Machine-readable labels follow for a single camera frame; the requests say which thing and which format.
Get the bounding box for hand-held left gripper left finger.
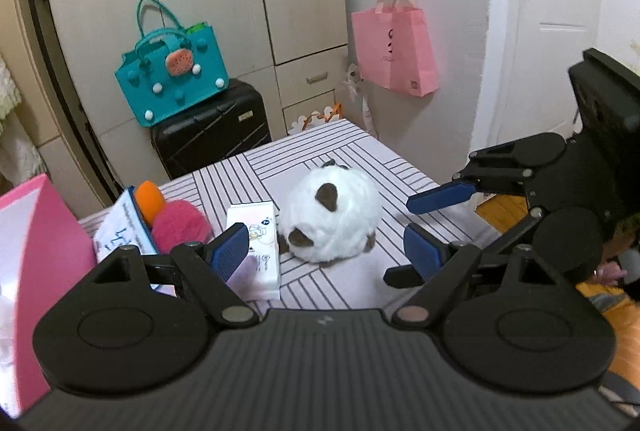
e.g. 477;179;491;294
92;222;261;328

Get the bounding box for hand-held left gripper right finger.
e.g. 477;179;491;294
392;223;556;330

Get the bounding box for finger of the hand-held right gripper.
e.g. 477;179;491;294
407;135;545;217
384;207;546;290

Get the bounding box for white panda plush toy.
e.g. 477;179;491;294
276;160;383;268

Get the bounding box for orange sponge ball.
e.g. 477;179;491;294
135;181;167;228

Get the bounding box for pink storage box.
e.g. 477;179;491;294
0;174;98;417

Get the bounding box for white tissue pack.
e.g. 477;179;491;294
225;200;282;302

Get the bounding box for striped bed sheet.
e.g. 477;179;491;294
77;118;501;312

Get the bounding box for pink fluffy ball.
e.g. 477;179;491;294
150;201;213;257

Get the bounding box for white door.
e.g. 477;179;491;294
480;0;640;154

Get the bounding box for black suitcase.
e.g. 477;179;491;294
150;78;273;180

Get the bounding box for white fabric ornament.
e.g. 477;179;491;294
342;64;376;138

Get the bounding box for white orange paper bag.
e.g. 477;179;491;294
289;102;346;135

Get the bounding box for pink shopping bag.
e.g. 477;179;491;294
350;0;441;98

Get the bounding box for teal felt handbag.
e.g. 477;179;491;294
114;0;230;128

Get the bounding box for cream fleece pajama pants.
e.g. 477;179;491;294
0;55;42;192

